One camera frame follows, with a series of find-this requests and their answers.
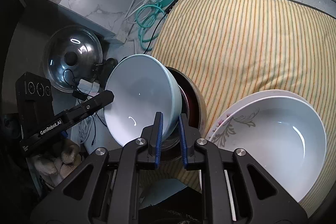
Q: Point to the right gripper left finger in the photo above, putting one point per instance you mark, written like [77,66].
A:
[104,187]

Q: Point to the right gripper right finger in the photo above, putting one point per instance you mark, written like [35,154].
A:
[235,187]

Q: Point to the large white leaf-pattern plate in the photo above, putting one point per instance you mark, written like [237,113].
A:
[285,135]

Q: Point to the white ceramic bowl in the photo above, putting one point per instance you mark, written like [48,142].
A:
[142,86]

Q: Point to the large steel bowl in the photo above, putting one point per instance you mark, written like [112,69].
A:
[193,105]

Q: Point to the pink floral deep plate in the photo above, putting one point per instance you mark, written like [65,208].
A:
[246,100]

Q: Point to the white charger plug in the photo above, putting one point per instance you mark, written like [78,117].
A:
[92,89]

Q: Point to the yellow striped towel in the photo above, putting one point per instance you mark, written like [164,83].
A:
[233,48]

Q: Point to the black inline cable controller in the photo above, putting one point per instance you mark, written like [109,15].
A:
[170,6]

